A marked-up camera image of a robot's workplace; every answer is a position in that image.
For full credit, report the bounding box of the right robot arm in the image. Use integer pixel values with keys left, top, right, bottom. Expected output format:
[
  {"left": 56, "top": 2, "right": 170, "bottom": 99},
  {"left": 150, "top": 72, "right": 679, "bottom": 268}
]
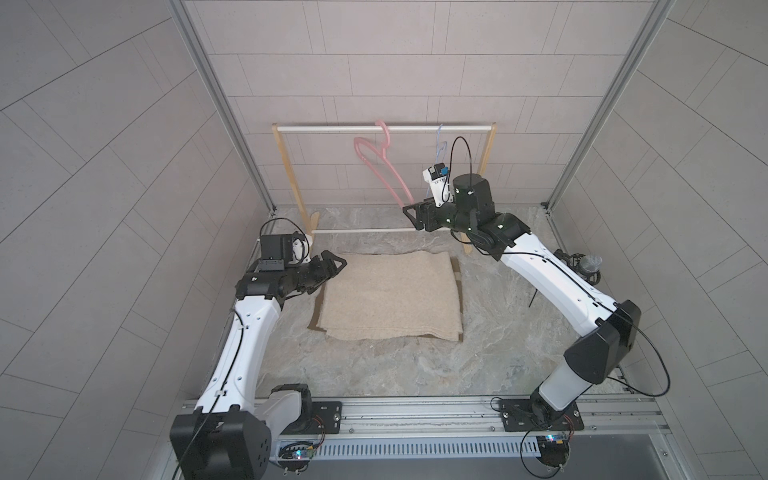
[{"left": 403, "top": 164, "right": 641, "bottom": 427}]

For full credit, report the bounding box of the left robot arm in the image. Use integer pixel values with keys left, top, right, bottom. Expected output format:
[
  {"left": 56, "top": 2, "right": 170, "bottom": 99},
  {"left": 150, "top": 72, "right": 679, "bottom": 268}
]
[{"left": 170, "top": 250, "right": 347, "bottom": 479}]

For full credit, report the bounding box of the right controller board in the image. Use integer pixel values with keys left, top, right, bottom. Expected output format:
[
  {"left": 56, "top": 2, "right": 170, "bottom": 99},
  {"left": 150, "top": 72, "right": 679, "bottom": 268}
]
[{"left": 536, "top": 435, "right": 571, "bottom": 468}]

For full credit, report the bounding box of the wooden clothes rack frame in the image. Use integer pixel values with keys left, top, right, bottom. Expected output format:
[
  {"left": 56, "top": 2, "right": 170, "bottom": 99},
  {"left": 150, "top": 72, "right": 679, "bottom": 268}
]
[{"left": 272, "top": 120, "right": 497, "bottom": 236}]

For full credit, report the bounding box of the brown plaid scarf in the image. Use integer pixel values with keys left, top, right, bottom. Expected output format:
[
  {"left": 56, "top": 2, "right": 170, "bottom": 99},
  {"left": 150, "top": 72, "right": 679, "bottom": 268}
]
[{"left": 307, "top": 254, "right": 466, "bottom": 344}]

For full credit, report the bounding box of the pink plastic hanger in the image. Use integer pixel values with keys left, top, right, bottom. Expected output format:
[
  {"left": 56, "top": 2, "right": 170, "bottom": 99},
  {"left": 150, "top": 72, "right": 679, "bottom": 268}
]
[{"left": 352, "top": 119, "right": 416, "bottom": 209}]

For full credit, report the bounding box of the controller board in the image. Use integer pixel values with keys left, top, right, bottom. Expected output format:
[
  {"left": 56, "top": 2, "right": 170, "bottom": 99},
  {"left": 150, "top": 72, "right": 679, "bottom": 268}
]
[
  {"left": 277, "top": 441, "right": 318, "bottom": 470},
  {"left": 536, "top": 435, "right": 571, "bottom": 468}
]

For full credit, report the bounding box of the white top rack rod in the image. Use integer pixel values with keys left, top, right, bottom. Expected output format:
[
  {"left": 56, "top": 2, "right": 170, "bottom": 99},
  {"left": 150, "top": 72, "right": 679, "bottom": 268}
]
[{"left": 274, "top": 124, "right": 496, "bottom": 134}]

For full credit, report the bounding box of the white lower rack rod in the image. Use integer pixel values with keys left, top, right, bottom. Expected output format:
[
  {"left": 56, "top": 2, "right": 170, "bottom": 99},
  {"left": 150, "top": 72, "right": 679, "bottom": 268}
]
[{"left": 312, "top": 227, "right": 449, "bottom": 235}]

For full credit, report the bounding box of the cream fuzzy scarf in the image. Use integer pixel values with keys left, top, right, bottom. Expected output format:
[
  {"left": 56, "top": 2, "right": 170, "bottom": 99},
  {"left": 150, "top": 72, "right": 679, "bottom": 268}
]
[{"left": 315, "top": 250, "right": 464, "bottom": 343}]

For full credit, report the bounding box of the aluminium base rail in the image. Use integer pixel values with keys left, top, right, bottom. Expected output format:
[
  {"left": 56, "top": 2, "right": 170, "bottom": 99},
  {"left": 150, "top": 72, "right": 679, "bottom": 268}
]
[{"left": 149, "top": 392, "right": 679, "bottom": 480}]

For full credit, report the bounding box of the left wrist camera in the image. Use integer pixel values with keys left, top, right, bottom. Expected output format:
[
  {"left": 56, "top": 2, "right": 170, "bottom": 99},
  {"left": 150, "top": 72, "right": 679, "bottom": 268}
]
[{"left": 257, "top": 231, "right": 311, "bottom": 271}]

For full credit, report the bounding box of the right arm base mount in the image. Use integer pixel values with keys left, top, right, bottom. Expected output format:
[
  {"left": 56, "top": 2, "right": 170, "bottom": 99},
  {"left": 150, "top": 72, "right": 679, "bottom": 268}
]
[{"left": 490, "top": 397, "right": 584, "bottom": 432}]

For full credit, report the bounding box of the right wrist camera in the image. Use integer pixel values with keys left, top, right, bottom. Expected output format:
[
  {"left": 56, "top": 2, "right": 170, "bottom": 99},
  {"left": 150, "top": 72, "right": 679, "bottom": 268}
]
[{"left": 422, "top": 162, "right": 452, "bottom": 207}]

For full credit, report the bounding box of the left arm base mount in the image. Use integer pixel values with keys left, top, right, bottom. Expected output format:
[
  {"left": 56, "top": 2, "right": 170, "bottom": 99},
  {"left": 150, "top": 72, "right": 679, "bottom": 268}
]
[{"left": 282, "top": 401, "right": 343, "bottom": 436}]

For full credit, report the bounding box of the white rack rod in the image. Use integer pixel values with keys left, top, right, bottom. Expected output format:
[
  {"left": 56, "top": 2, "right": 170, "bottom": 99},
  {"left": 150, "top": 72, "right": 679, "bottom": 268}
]
[
  {"left": 274, "top": 124, "right": 496, "bottom": 134},
  {"left": 312, "top": 227, "right": 449, "bottom": 235}
]

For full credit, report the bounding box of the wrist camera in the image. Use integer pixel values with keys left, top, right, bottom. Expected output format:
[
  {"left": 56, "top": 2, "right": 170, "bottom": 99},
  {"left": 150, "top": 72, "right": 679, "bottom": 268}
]
[
  {"left": 257, "top": 231, "right": 311, "bottom": 271},
  {"left": 422, "top": 162, "right": 452, "bottom": 207}
]

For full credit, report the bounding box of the left controller board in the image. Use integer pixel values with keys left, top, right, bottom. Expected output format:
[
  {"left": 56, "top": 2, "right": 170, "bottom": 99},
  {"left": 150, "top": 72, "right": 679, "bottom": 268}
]
[{"left": 277, "top": 441, "right": 318, "bottom": 470}]

